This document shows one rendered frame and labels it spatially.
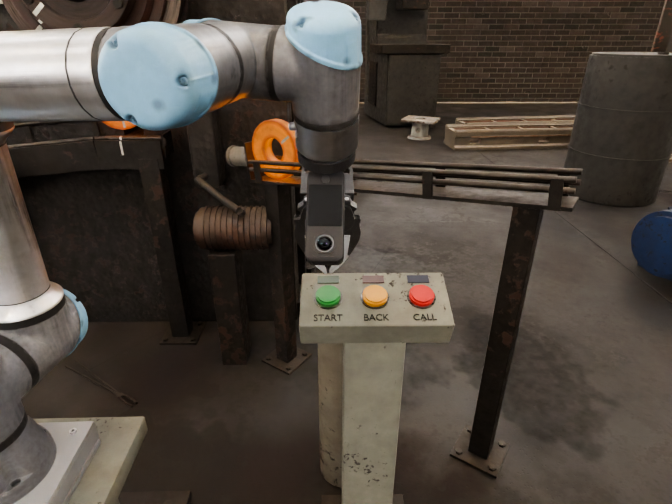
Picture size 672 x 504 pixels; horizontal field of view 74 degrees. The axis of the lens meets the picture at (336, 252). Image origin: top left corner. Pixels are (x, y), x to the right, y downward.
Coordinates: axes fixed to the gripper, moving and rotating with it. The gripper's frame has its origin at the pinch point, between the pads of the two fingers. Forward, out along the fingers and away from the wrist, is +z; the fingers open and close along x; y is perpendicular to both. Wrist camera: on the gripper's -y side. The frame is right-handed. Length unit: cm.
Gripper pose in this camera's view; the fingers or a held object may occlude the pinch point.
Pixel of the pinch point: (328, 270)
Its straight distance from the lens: 67.0
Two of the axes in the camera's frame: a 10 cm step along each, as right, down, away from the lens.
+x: -10.0, 0.1, -0.1
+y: -0.1, -7.2, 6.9
